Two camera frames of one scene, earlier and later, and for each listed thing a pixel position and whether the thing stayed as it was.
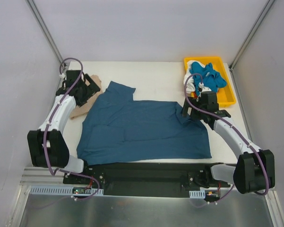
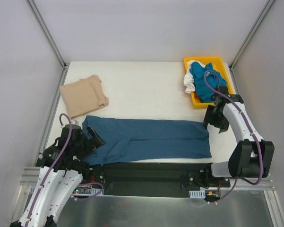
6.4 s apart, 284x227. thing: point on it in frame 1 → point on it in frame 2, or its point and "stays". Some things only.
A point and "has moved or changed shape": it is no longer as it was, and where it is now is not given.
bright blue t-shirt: (211, 79) stays
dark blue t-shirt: (116, 129) has moved or changed shape
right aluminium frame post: (264, 11) stays
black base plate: (146, 180) stays
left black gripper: (91, 85) → (91, 141)
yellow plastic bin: (226, 95) stays
